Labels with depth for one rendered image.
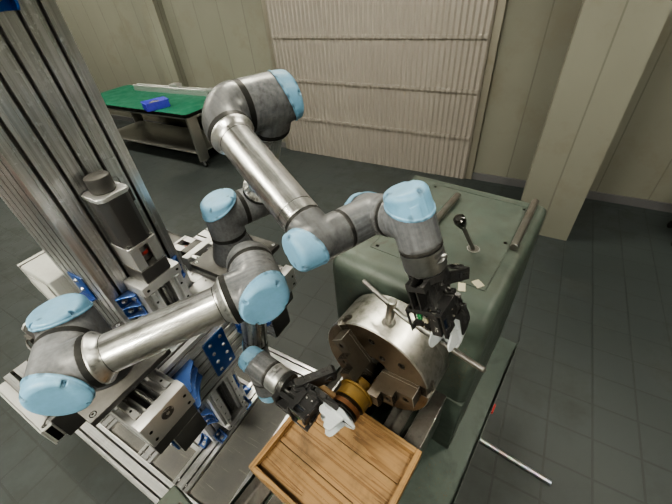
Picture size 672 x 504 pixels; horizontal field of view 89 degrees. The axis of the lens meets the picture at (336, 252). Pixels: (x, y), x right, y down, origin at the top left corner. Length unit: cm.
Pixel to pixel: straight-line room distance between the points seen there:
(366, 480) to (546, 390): 153
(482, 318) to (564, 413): 150
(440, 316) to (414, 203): 20
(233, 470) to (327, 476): 87
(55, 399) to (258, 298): 41
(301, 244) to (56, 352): 54
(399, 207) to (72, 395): 69
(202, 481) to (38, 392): 118
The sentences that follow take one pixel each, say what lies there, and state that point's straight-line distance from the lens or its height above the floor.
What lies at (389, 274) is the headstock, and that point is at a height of 125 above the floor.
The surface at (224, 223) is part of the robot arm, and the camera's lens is 112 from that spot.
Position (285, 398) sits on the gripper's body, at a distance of 93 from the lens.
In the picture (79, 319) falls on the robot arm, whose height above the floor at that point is 137.
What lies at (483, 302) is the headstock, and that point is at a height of 125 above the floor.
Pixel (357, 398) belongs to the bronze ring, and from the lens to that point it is 89.
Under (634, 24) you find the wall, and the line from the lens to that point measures 292.
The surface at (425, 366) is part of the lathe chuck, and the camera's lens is 88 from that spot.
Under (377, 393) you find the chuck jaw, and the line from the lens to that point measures 91.
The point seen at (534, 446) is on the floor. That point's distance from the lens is 221.
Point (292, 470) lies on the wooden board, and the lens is 110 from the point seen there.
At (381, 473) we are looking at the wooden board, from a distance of 107.
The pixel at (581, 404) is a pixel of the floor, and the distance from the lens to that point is 242.
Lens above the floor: 191
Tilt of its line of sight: 40 degrees down
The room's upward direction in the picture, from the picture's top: 6 degrees counter-clockwise
